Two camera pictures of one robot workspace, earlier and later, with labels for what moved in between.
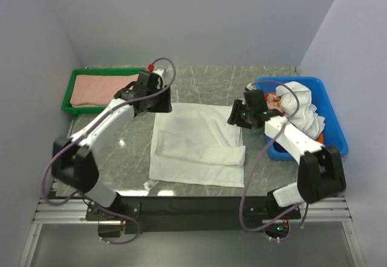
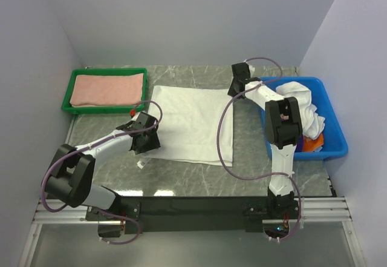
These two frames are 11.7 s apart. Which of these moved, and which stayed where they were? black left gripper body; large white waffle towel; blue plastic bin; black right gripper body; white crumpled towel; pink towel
Moved: large white waffle towel; black right gripper body; black left gripper body
Stayed: pink towel; white crumpled towel; blue plastic bin
